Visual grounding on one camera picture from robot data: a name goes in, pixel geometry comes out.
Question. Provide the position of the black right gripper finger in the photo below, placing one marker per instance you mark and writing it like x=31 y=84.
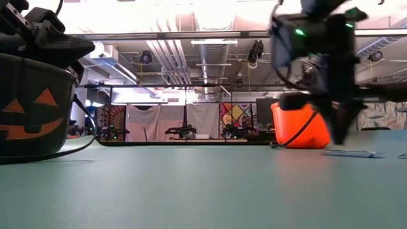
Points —
x=348 y=114
x=329 y=114

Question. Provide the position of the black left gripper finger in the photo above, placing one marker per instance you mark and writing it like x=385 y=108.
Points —
x=63 y=47

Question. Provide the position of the white blue Hershey's candy bar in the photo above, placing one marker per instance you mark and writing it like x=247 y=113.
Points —
x=353 y=154

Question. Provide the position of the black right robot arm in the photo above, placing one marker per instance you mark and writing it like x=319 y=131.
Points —
x=321 y=6

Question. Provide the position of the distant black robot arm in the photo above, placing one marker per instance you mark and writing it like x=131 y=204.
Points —
x=182 y=130
x=111 y=131

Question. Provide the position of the orange halloween bucket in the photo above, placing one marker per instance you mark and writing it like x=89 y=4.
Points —
x=292 y=127

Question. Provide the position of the black jack-o-lantern halloween bucket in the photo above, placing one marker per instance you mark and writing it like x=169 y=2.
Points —
x=38 y=133

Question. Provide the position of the grey patterned curtain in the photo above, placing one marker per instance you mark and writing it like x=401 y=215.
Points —
x=381 y=116

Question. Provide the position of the black monitor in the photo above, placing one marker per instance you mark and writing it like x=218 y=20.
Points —
x=265 y=111

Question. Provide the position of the black hanging ceiling device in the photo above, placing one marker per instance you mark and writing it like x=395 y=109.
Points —
x=257 y=49

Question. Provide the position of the person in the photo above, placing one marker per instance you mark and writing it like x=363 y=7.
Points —
x=246 y=123

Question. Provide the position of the spider web decoration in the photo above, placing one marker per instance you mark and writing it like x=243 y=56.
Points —
x=114 y=116

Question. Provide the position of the colourful patchwork quilt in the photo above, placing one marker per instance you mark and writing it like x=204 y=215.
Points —
x=235 y=111

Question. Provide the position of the white hanging cloth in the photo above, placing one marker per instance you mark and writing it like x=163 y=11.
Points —
x=143 y=124
x=205 y=117

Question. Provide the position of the white ceiling light fixture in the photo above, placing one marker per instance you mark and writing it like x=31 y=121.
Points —
x=213 y=42

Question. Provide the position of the green table mat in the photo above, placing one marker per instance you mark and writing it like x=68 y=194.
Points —
x=190 y=191

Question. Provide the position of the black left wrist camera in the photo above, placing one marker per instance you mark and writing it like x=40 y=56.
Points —
x=44 y=19

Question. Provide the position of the black ceiling camera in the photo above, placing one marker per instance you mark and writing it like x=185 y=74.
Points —
x=376 y=56
x=146 y=57

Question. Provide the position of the blue ribbed ceiling duct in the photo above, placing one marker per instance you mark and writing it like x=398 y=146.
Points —
x=381 y=43

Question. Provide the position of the distant black station frame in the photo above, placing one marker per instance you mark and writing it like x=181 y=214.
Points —
x=143 y=85

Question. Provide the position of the grey overhead frame beam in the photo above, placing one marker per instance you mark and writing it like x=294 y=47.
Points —
x=159 y=35

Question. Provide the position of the silver ceiling duct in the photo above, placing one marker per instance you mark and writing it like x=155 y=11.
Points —
x=213 y=57

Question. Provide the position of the black aluminium table frame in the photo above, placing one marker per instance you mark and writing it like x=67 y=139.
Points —
x=190 y=143

